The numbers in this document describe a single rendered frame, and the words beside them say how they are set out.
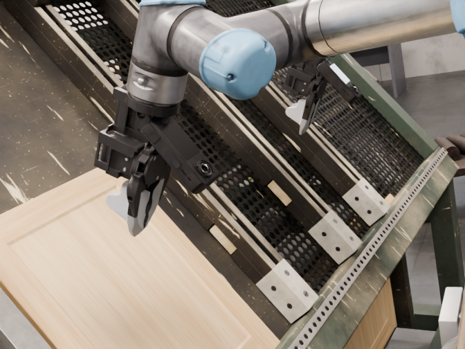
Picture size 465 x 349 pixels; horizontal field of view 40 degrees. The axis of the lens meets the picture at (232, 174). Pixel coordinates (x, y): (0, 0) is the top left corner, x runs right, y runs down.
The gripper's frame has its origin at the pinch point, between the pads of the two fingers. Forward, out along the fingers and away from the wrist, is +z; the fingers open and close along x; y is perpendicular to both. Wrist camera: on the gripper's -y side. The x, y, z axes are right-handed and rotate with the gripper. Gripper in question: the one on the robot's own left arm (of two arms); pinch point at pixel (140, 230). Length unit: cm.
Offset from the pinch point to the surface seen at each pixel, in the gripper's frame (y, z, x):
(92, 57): 53, 3, -61
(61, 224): 28.5, 23.6, -22.3
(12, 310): 20.3, 26.5, 0.3
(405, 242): -34, 41, -112
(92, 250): 21.3, 26.8, -23.5
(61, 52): 60, 4, -57
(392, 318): -40, 97, -156
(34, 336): 14.9, 29.0, 0.6
